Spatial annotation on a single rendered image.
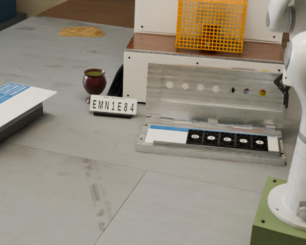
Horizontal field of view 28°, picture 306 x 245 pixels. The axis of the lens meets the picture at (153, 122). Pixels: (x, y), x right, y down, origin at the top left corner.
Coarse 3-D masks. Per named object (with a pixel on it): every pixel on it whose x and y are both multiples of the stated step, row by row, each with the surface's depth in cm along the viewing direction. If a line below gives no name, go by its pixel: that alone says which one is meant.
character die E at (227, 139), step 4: (220, 132) 190; (224, 132) 190; (220, 136) 187; (224, 136) 188; (228, 136) 188; (232, 136) 188; (220, 140) 185; (224, 140) 185; (228, 140) 185; (232, 140) 185; (220, 144) 183; (224, 144) 183; (228, 144) 182; (232, 144) 183
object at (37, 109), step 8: (0, 88) 199; (40, 104) 202; (24, 112) 194; (32, 112) 198; (40, 112) 203; (16, 120) 190; (24, 120) 194; (32, 120) 199; (0, 128) 183; (8, 128) 187; (16, 128) 191; (0, 136) 184; (8, 136) 188
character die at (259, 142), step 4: (252, 136) 188; (256, 136) 189; (260, 136) 189; (264, 136) 189; (252, 140) 186; (256, 140) 186; (260, 140) 186; (264, 140) 187; (252, 144) 183; (256, 144) 183; (260, 144) 183; (264, 144) 184; (252, 148) 181; (256, 148) 181; (260, 148) 182; (264, 148) 182
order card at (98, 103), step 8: (96, 96) 206; (104, 96) 205; (112, 96) 205; (96, 104) 206; (104, 104) 205; (112, 104) 205; (120, 104) 205; (128, 104) 205; (136, 104) 204; (112, 112) 205; (120, 112) 205; (128, 112) 205
